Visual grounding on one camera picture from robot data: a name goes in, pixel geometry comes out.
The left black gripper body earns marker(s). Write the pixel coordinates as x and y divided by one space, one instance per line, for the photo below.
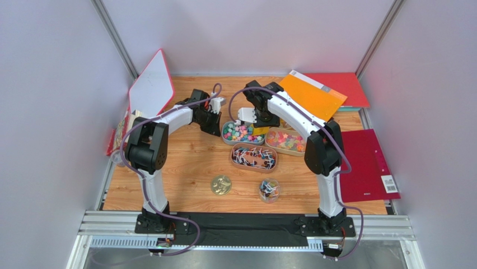
208 121

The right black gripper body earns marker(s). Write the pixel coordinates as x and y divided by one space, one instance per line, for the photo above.
258 116

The grey tray of round candies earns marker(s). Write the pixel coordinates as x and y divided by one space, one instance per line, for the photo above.
233 133

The beige tray of star candies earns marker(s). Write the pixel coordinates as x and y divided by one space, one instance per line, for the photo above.
285 141

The gold round lid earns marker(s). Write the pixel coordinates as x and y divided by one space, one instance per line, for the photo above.
221 185

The yellow plastic scoop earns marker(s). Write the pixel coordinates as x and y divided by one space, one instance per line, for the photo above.
258 131

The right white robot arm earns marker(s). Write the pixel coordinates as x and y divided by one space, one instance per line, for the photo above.
324 151

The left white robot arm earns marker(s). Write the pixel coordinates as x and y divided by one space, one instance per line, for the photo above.
148 142

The beige tray of popsicle candies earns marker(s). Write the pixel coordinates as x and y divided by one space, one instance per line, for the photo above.
284 125

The orange folder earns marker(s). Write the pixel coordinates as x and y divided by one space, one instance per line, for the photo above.
318 99

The clear glass jar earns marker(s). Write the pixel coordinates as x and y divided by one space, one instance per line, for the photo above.
269 190

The teal book under folder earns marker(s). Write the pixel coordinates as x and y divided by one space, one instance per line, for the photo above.
349 109

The stack of books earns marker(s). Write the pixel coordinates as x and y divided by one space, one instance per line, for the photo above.
122 128

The red folder at back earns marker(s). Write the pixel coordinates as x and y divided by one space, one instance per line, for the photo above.
346 84

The clear plastic cup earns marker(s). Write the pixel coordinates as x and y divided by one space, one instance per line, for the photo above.
115 158

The dark red folder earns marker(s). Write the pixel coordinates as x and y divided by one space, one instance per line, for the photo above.
370 178

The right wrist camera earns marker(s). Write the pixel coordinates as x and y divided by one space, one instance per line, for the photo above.
247 115

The white board with red frame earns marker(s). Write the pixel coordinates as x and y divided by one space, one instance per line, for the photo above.
153 90

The aluminium rail frame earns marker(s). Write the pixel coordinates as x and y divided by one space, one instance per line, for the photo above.
108 238

